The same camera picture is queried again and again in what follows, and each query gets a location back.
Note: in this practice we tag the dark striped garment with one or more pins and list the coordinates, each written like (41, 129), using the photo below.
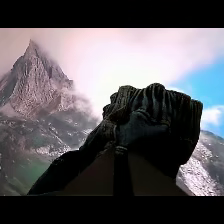
(156, 116)

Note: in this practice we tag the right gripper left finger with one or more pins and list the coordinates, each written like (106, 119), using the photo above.
(93, 178)

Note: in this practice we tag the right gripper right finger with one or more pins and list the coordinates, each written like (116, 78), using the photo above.
(150, 180)

